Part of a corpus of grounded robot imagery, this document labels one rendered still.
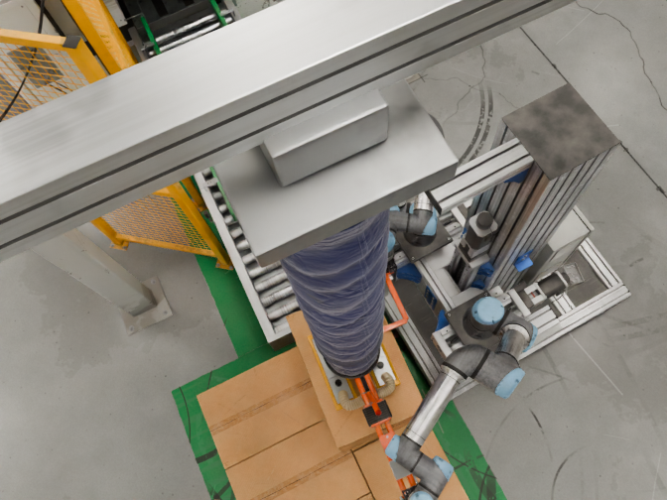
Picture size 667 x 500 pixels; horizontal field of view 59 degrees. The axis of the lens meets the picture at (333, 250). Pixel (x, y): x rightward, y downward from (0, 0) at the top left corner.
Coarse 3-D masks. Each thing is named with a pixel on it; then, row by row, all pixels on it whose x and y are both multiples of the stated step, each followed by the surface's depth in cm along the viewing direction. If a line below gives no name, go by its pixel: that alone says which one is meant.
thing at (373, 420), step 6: (378, 402) 228; (384, 402) 228; (366, 408) 228; (372, 408) 228; (384, 408) 227; (366, 414) 227; (372, 414) 227; (384, 414) 227; (390, 414) 226; (366, 420) 226; (372, 420) 226; (378, 420) 226; (384, 420) 225; (390, 420) 229; (372, 426) 224
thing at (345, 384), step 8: (312, 336) 252; (312, 344) 251; (320, 360) 248; (320, 368) 247; (336, 376) 245; (328, 384) 245; (336, 384) 241; (344, 384) 244; (336, 392) 243; (352, 392) 243; (336, 400) 242; (336, 408) 241
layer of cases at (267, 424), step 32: (288, 352) 306; (224, 384) 302; (256, 384) 301; (288, 384) 300; (224, 416) 297; (256, 416) 296; (288, 416) 294; (320, 416) 293; (224, 448) 291; (256, 448) 290; (288, 448) 289; (320, 448) 288; (352, 448) 287; (256, 480) 285; (288, 480) 284; (320, 480) 283; (352, 480) 282; (384, 480) 281
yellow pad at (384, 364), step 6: (384, 348) 249; (384, 354) 247; (378, 360) 246; (384, 360) 246; (390, 360) 247; (378, 366) 243; (384, 366) 245; (390, 366) 246; (372, 372) 245; (378, 372) 245; (390, 372) 244; (378, 378) 244; (396, 378) 244; (378, 384) 243; (384, 384) 243; (396, 384) 243
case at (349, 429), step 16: (288, 320) 258; (304, 320) 257; (384, 320) 255; (304, 336) 254; (384, 336) 252; (304, 352) 252; (400, 352) 249; (400, 368) 247; (320, 384) 247; (352, 384) 246; (400, 384) 244; (320, 400) 244; (400, 400) 242; (416, 400) 242; (336, 416) 242; (352, 416) 241; (400, 416) 240; (336, 432) 239; (352, 432) 239; (368, 432) 238; (384, 432) 259
